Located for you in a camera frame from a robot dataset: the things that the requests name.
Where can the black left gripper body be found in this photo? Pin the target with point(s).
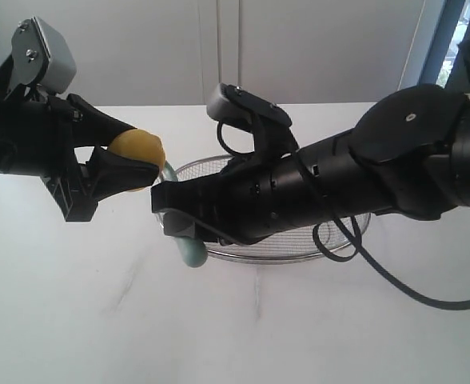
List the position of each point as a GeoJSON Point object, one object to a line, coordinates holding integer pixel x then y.
{"type": "Point", "coordinates": [36, 139]}

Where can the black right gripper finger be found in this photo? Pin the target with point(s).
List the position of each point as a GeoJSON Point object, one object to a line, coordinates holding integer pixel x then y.
{"type": "Point", "coordinates": [179, 225]}
{"type": "Point", "coordinates": [194, 195]}

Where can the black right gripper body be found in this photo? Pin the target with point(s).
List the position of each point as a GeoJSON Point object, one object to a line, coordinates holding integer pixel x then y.
{"type": "Point", "coordinates": [244, 203]}

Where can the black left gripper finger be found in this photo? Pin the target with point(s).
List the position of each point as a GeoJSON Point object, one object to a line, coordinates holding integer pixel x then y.
{"type": "Point", "coordinates": [109, 174]}
{"type": "Point", "coordinates": [94, 128]}

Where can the teal handled vegetable peeler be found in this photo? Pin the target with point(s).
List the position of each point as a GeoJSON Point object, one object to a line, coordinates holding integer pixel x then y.
{"type": "Point", "coordinates": [193, 248]}

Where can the yellow lemon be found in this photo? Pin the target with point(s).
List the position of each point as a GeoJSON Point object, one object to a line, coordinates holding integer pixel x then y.
{"type": "Point", "coordinates": [139, 145]}

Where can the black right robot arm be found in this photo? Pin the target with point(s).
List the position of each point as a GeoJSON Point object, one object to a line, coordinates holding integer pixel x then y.
{"type": "Point", "coordinates": [409, 154]}

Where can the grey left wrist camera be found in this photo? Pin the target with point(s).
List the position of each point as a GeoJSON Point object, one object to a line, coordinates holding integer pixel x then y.
{"type": "Point", "coordinates": [41, 56]}

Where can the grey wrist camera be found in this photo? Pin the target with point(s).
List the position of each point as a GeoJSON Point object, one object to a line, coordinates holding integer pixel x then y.
{"type": "Point", "coordinates": [41, 56]}
{"type": "Point", "coordinates": [232, 105]}

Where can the oval metal wire mesh basket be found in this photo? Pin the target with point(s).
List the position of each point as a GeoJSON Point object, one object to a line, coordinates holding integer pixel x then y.
{"type": "Point", "coordinates": [283, 248]}

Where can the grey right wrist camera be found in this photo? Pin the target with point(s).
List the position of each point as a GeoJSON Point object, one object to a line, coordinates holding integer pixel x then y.
{"type": "Point", "coordinates": [232, 105]}

